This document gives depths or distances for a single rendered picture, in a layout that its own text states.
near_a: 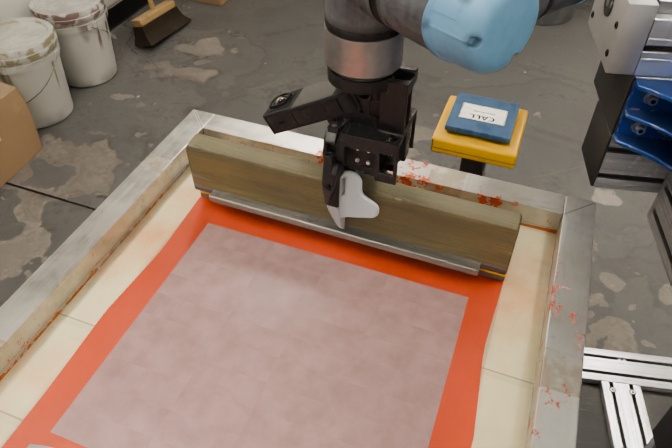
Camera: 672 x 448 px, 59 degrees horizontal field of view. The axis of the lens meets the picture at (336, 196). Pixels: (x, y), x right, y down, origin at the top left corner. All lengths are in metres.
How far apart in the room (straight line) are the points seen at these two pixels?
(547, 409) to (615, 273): 1.58
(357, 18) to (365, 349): 0.34
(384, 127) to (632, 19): 0.32
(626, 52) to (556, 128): 1.93
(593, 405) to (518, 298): 0.88
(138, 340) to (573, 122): 2.34
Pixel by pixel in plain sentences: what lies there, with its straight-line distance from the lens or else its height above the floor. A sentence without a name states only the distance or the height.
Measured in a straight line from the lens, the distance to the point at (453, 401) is 0.64.
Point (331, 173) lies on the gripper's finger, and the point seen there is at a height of 1.10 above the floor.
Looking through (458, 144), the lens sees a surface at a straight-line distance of 0.93.
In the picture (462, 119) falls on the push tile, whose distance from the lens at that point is 0.95.
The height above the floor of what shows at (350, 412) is 0.96.
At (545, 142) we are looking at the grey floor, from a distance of 2.62.
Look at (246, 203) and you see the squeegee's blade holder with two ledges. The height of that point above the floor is 0.99.
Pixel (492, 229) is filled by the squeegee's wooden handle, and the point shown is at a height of 1.05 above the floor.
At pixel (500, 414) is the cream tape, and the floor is 0.95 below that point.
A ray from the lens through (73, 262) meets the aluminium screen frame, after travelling 0.75.
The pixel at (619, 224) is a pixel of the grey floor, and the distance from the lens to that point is 2.34.
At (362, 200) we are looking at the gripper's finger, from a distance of 0.66.
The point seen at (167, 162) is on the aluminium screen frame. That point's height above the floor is 0.99.
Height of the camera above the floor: 1.50
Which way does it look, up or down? 43 degrees down
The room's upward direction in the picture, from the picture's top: straight up
